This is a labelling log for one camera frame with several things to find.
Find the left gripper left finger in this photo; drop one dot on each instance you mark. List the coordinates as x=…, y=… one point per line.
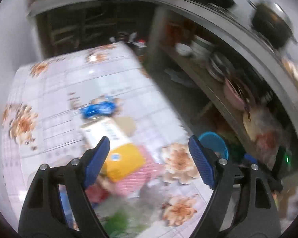
x=42, y=213

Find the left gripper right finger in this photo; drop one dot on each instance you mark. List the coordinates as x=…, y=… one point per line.
x=241, y=204

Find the yellow white carton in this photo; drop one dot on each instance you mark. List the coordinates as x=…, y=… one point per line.
x=111, y=151

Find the clear plastic bag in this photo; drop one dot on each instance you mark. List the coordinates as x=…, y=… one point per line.
x=146, y=201

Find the blue snack wrapper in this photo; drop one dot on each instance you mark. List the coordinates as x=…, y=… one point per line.
x=101, y=109

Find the blue white toothpaste box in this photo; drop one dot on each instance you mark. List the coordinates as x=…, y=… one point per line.
x=66, y=205

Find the red milk drink can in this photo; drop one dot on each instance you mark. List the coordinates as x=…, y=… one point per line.
x=96, y=194

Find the green drink bottle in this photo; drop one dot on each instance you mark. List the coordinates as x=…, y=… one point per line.
x=125, y=223

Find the blue plastic trash basket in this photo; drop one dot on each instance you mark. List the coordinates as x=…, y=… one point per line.
x=214, y=142

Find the grey kitchen counter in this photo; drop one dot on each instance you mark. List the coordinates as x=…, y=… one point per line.
x=234, y=34

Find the pink scrub sponge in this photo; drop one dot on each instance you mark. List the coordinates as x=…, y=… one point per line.
x=136, y=180

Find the yellow plastic bag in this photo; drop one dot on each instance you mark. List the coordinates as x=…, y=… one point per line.
x=266, y=132

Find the floral tablecloth table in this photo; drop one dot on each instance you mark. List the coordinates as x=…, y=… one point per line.
x=44, y=124

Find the wicker lower shelf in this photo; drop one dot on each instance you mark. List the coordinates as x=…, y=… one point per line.
x=214, y=91

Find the pink plastic basin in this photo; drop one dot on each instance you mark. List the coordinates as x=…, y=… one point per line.
x=238, y=94

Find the beige cloth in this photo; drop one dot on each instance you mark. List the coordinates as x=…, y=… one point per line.
x=126, y=124

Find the stack of white dishes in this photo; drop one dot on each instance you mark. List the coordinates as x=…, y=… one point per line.
x=201, y=50

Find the white bowl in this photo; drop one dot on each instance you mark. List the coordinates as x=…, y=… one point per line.
x=183, y=50

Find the oil bottle on floor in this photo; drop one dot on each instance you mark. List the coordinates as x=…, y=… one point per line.
x=139, y=48

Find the black pot with lid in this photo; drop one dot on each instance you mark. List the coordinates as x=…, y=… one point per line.
x=272, y=22

